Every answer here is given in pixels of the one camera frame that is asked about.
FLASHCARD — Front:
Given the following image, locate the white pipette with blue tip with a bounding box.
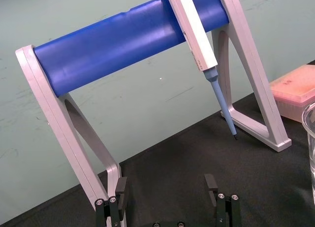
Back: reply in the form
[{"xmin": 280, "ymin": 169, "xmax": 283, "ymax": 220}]
[{"xmin": 164, "ymin": 0, "xmax": 238, "ymax": 141}]

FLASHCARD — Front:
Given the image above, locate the clear glass beaker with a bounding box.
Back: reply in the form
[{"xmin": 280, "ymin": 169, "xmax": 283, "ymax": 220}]
[{"xmin": 301, "ymin": 101, "xmax": 315, "ymax": 210}]

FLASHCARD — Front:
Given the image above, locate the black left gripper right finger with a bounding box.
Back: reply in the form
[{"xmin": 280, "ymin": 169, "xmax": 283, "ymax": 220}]
[{"xmin": 204, "ymin": 173, "xmax": 242, "ymax": 227}]

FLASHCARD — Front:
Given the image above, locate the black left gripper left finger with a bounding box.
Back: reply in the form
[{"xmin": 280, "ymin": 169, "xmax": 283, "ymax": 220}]
[{"xmin": 94, "ymin": 176, "xmax": 128, "ymax": 227}]

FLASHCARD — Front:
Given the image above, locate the black table cloth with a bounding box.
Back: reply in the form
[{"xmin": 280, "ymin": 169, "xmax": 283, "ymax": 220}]
[{"xmin": 0, "ymin": 92, "xmax": 315, "ymax": 227}]

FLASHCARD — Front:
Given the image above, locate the pink pipette tip box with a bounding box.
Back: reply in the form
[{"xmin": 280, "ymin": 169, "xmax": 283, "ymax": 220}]
[{"xmin": 269, "ymin": 65, "xmax": 315, "ymax": 123}]

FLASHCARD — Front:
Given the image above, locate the grey pipette stand blue bar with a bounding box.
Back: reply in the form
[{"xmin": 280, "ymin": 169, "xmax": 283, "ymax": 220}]
[{"xmin": 15, "ymin": 0, "xmax": 292, "ymax": 227}]

